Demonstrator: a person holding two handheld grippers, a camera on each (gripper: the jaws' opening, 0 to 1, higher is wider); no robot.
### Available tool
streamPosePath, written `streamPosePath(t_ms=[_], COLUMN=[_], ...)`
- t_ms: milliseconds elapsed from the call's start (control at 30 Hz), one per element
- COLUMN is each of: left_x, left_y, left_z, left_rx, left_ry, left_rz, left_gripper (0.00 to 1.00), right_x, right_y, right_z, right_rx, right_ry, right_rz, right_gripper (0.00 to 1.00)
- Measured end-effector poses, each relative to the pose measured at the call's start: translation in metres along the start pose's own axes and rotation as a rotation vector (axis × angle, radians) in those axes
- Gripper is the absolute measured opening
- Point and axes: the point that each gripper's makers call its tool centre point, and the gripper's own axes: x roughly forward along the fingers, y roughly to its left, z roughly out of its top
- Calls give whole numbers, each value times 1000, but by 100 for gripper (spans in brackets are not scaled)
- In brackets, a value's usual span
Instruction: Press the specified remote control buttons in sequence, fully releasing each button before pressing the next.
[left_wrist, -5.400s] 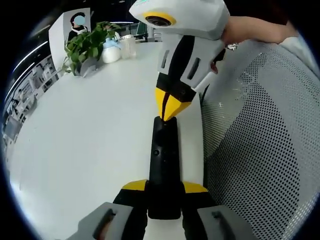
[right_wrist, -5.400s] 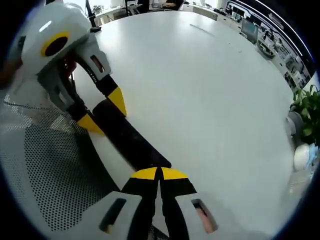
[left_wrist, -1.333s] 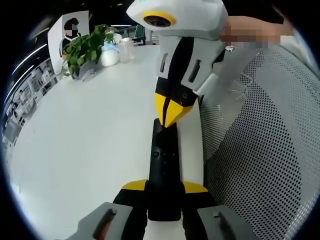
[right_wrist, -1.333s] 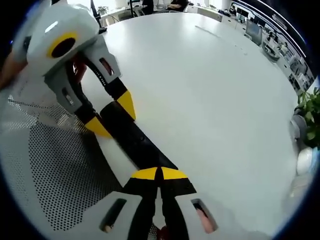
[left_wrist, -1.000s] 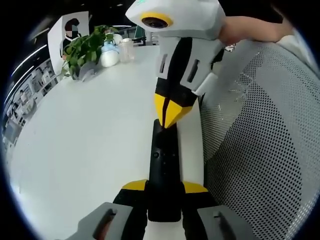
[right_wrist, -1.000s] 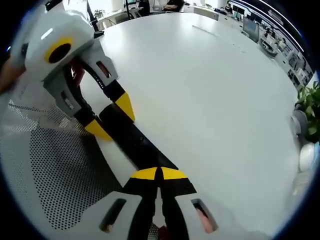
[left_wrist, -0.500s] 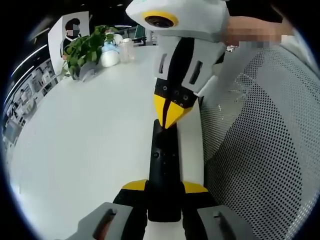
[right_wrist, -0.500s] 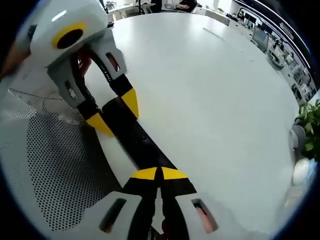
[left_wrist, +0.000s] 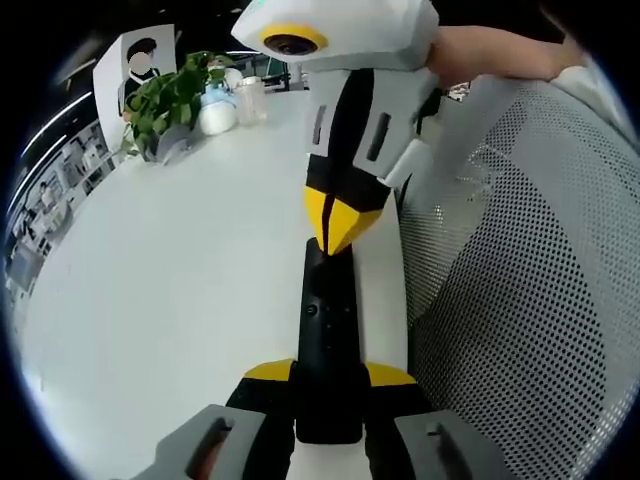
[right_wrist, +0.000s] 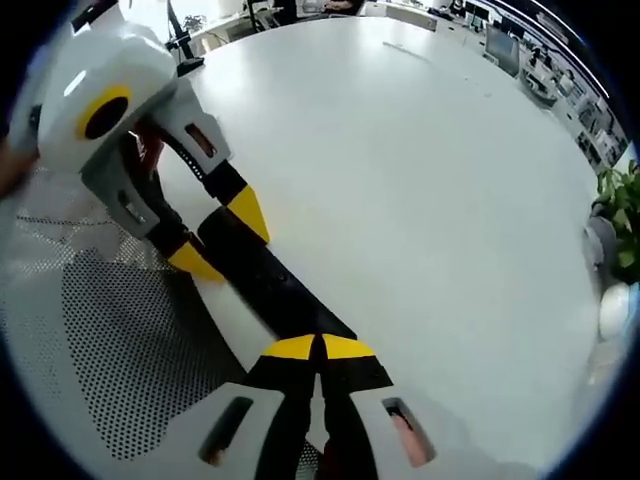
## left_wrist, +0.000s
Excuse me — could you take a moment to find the grey mesh chair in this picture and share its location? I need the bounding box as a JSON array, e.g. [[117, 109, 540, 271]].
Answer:
[[394, 74, 640, 480]]

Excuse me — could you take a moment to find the green potted plant grey pot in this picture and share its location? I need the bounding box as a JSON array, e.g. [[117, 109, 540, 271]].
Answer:
[[119, 49, 236, 164]]

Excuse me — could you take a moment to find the person's white shirt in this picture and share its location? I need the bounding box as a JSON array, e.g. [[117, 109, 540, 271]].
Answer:
[[549, 54, 632, 132]]

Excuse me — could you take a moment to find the white spray bottle blue top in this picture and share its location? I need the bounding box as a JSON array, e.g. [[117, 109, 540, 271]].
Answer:
[[199, 74, 240, 135]]

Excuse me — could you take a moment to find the black remote control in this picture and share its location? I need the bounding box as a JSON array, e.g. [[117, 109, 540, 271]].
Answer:
[[294, 237, 364, 445]]

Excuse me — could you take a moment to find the clear plastic jar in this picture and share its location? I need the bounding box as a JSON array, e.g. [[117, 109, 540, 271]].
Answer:
[[234, 75, 269, 126]]

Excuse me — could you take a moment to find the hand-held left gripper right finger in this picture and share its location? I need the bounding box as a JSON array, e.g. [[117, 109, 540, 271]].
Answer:
[[359, 360, 516, 480]]

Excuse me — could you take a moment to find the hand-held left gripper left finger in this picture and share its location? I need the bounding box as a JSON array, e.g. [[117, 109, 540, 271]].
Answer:
[[134, 357, 301, 480]]

